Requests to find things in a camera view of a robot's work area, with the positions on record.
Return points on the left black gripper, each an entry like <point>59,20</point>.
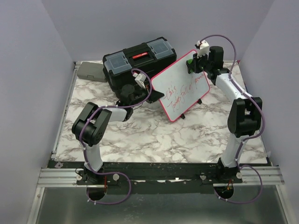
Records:
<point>154,96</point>

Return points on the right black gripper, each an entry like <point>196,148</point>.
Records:
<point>195,60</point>

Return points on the green black whiteboard eraser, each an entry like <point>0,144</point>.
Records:
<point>189,63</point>

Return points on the pink framed whiteboard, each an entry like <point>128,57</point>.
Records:
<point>181,90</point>

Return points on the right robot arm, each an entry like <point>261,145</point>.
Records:
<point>245,114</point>

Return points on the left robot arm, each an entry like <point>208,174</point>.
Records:
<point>91,124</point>

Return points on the black plastic toolbox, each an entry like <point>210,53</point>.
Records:
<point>151,57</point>

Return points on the grey plastic case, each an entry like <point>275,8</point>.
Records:
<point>92,72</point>

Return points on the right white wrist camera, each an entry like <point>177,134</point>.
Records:
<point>202,48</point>

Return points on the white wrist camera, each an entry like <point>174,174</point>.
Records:
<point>139,79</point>
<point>202,48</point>

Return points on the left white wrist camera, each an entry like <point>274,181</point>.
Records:
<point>139,79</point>

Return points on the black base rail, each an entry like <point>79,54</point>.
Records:
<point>127,178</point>

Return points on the aluminium frame rail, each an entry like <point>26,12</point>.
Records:
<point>54,175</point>

